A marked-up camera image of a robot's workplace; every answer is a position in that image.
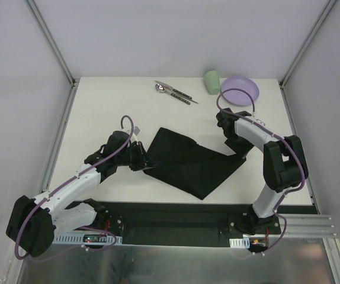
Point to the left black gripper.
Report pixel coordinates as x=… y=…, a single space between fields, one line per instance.
x=140 y=157

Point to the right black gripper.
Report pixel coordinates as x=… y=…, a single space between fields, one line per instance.
x=238 y=146

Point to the black cloth placemat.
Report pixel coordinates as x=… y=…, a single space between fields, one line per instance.
x=182 y=163

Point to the purple plate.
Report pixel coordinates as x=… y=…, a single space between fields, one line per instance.
x=239 y=91

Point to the green cup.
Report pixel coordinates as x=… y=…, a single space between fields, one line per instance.
x=212 y=82

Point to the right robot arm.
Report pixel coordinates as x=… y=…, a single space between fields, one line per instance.
x=284 y=165

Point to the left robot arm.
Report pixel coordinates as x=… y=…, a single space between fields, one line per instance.
x=35 y=222

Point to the metal spoon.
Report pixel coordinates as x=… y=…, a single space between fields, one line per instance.
x=182 y=98

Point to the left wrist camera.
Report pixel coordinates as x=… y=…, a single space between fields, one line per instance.
x=136 y=130

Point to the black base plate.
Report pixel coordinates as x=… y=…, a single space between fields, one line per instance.
x=184 y=225

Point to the black handled knife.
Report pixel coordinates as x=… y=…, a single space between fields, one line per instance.
x=174 y=90

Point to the right white cable duct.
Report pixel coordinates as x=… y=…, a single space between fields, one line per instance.
x=239 y=243

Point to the white cable duct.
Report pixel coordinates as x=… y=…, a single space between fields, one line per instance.
x=239 y=243
x=80 y=238

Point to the aluminium rail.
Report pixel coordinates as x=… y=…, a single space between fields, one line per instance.
x=310 y=226

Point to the left white cable duct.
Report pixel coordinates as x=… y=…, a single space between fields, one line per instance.
x=80 y=238

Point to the right aluminium frame post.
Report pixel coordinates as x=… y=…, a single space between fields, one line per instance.
x=323 y=16

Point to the aluminium frame post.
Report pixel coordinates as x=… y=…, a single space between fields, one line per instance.
x=49 y=39
x=323 y=16

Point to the left aluminium frame post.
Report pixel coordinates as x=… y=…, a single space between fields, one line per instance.
x=49 y=39

